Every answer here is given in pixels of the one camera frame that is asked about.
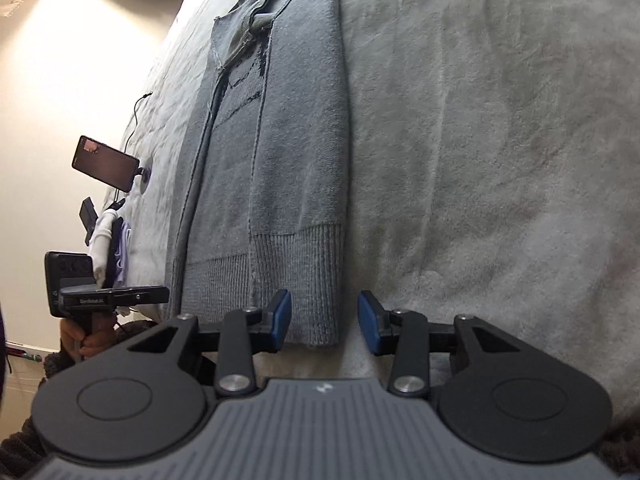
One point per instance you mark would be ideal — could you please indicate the purple white cloth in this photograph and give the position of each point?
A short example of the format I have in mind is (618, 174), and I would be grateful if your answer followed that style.
(122, 270)

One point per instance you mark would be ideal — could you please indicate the grey knit patterned sweater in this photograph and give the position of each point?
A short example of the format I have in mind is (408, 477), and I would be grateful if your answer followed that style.
(300, 160)

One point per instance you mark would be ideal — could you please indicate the person's left hand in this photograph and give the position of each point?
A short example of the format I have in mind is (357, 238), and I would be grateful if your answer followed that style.
(102, 335)

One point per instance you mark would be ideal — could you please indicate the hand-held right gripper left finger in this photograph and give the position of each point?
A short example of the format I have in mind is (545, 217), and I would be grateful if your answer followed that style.
(281, 317)

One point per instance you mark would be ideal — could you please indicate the person's left forearm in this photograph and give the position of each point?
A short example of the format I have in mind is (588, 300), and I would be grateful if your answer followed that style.
(135, 332)

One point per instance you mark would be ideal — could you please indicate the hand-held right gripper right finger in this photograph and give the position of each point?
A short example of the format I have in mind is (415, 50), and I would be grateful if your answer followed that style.
(369, 325)

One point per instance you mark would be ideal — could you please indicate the black smartphone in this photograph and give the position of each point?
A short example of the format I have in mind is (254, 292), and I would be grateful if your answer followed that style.
(102, 162)

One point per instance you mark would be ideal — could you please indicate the phone stand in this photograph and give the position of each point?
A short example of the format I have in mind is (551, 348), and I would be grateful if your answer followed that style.
(142, 180)

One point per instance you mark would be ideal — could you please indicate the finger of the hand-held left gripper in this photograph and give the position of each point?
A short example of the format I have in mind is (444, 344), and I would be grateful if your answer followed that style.
(142, 295)

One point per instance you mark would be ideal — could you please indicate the bed with grey sheet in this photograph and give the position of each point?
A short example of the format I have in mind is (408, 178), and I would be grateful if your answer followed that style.
(475, 160)

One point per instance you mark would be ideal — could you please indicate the small black device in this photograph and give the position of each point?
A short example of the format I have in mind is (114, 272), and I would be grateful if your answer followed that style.
(89, 220)

